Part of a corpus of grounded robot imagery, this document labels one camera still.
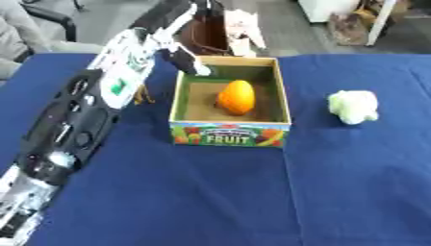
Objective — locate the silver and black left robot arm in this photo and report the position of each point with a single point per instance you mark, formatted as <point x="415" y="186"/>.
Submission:
<point x="67" y="128"/>

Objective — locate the white soft toy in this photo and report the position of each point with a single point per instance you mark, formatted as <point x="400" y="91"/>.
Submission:
<point x="242" y="27"/>

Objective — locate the orange toy mango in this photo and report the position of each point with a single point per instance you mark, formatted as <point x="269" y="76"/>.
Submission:
<point x="237" y="97"/>

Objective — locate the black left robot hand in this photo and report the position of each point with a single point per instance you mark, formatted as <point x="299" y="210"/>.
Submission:
<point x="185" y="61"/>

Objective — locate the grey chair with black armrest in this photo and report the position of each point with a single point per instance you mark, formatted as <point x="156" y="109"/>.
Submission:
<point x="22" y="35"/>

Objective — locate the pale green soft toy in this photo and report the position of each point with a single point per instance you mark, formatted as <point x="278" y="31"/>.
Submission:
<point x="353" y="105"/>

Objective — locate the brown bag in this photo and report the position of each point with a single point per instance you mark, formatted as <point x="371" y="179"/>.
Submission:
<point x="206" y="36"/>

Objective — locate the tan cardboard box, green inside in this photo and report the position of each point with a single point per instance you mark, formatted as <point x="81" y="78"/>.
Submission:
<point x="230" y="134"/>

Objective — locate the white cabinet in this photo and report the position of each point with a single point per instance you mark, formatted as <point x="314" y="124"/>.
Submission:
<point x="325" y="9"/>

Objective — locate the white post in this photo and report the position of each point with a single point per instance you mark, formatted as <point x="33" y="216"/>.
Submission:
<point x="381" y="20"/>

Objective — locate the brown clutter pile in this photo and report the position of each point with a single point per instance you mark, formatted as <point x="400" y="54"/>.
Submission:
<point x="351" y="27"/>

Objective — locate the small yellow brown toy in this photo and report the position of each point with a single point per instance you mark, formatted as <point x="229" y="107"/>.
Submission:
<point x="143" y="96"/>

